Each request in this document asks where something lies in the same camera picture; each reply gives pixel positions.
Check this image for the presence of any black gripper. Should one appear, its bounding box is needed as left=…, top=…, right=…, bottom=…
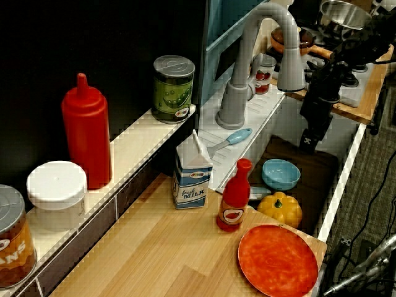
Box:
left=298, top=92, right=335, bottom=156

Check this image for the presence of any blue bowl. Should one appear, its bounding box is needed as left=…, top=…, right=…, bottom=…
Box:
left=261, top=158, right=301, bottom=191

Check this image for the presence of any white toy stove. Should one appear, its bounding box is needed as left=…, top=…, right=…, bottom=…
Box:
left=304, top=46, right=372, bottom=108

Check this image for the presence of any small silver utensil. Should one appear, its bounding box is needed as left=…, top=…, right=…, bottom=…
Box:
left=249, top=186, right=273, bottom=202

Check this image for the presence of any yellow toy bell pepper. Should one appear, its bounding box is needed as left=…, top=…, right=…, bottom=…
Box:
left=257, top=191, right=303, bottom=230

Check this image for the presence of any white toy sink basin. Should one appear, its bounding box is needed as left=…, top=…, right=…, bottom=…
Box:
left=197, top=88, right=368, bottom=244

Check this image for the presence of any tomato can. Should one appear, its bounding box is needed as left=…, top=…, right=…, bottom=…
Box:
left=252, top=54, right=277, bottom=95

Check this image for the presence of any red hot sauce bottle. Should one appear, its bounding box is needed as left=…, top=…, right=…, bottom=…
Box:
left=216, top=158, right=253, bottom=233

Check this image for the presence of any grey toy faucet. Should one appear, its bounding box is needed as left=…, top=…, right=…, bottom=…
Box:
left=215, top=2, right=306, bottom=130

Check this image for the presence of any orange pot with glass lid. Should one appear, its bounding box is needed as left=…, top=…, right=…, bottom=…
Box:
left=270, top=26, right=335, bottom=60

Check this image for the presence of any orange plate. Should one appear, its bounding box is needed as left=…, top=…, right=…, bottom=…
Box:
left=237, top=225, right=319, bottom=297

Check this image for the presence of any toy milk carton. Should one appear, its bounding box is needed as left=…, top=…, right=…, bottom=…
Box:
left=172, top=129, right=214, bottom=210

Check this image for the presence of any metal stand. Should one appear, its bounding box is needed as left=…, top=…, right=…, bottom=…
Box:
left=322, top=234, right=396, bottom=297

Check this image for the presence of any steel pot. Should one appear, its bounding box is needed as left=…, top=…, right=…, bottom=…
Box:
left=318, top=0, right=372, bottom=40

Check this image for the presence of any green peas can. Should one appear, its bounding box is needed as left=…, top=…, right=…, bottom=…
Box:
left=151, top=54, right=196, bottom=124

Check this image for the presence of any blue cabinet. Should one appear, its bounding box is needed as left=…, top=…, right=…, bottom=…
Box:
left=200, top=0, right=292, bottom=106

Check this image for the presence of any pale ledge shelf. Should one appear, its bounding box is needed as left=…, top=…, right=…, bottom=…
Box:
left=0, top=103, right=197, bottom=297

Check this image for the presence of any red ketchup squeeze bottle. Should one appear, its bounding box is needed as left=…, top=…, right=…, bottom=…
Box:
left=61, top=72, right=113, bottom=190

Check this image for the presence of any white lidded jar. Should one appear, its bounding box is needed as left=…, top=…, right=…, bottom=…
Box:
left=26, top=160, right=88, bottom=231

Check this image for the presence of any orange beans can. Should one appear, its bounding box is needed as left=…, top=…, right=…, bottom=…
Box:
left=0, top=184, right=38, bottom=290

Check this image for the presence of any blue handled spatula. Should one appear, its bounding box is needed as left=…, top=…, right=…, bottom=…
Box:
left=206, top=127, right=253, bottom=155

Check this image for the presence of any black cable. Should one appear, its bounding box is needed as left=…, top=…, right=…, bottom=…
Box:
left=338, top=171, right=396, bottom=281

